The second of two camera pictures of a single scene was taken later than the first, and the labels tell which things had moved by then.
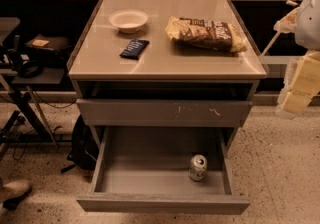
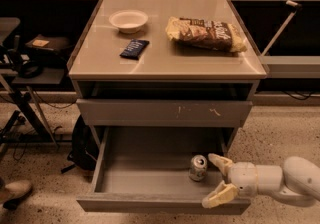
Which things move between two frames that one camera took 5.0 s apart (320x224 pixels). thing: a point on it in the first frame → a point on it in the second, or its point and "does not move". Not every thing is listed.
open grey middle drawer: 163,170 does not move
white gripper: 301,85 → 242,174
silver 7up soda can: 198,167 does not move
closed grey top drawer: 161,112 does not move
